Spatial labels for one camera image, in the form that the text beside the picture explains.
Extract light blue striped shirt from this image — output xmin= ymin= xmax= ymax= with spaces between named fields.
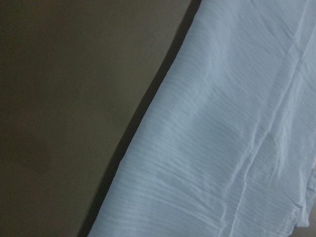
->
xmin=89 ymin=0 xmax=316 ymax=237

